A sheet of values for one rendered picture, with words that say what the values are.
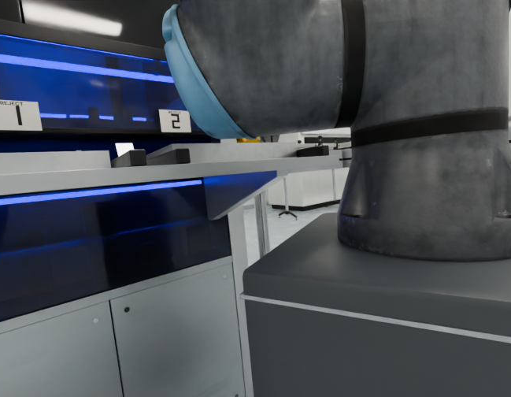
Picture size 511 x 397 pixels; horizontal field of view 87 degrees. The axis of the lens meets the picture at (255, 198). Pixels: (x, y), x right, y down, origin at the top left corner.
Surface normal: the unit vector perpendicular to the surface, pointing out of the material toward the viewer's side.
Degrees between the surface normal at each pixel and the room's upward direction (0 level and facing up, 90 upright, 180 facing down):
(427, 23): 93
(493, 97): 90
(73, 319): 90
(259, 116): 144
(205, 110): 133
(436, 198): 73
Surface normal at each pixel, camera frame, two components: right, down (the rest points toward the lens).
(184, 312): 0.58, 0.03
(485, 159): 0.08, -0.21
